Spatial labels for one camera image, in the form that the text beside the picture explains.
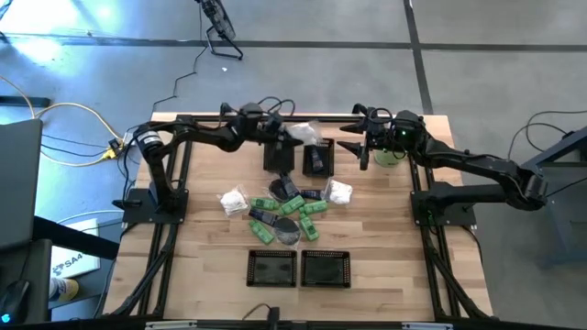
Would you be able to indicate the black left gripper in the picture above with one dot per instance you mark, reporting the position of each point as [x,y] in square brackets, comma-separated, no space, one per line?
[278,153]

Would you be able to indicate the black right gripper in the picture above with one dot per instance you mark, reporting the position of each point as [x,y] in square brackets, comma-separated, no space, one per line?
[365,162]

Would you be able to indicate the dark blue travel tube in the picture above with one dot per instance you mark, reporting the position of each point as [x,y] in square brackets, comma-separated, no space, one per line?
[317,160]
[316,194]
[289,185]
[262,216]

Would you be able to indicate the green travel bottle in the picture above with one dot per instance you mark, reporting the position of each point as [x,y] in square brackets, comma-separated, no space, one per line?
[316,207]
[309,229]
[291,205]
[265,204]
[261,232]

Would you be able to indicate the black slotted plastic basket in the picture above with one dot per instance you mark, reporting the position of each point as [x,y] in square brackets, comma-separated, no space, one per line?
[328,160]
[289,160]
[303,270]
[271,270]

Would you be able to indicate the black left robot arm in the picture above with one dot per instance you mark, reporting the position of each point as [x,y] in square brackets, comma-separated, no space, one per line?
[202,133]

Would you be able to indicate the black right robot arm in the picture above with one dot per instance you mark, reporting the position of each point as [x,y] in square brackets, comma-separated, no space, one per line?
[458,158]

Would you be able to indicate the green paper cup stack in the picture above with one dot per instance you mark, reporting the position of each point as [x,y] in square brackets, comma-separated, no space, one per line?
[387,159]

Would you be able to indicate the black floor fan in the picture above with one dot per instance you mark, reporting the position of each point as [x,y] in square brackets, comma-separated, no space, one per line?
[220,20]

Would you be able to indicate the blue-grey metal table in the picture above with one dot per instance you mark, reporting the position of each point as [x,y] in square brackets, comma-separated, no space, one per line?
[568,144]

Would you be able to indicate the black side desk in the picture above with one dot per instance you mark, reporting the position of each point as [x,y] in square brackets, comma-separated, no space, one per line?
[78,238]

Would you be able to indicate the white printed box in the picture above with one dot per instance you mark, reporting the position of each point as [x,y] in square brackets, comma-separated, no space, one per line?
[73,266]

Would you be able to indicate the yellow white can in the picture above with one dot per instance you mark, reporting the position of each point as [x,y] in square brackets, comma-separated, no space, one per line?
[64,289]

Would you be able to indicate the black floor bar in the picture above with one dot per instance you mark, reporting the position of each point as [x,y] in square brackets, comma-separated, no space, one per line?
[23,102]

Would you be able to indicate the black computer mouse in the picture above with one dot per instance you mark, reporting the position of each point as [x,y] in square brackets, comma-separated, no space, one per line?
[14,298]

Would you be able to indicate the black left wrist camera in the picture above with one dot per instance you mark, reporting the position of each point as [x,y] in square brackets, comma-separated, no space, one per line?
[275,123]

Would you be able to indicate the black frame clamp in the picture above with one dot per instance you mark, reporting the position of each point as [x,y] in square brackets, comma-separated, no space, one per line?
[360,109]
[224,110]

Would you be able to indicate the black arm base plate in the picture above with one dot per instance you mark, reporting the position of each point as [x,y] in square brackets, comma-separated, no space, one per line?
[458,215]
[137,215]

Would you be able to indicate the white bracket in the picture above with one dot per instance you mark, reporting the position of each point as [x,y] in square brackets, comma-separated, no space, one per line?
[169,325]
[426,326]

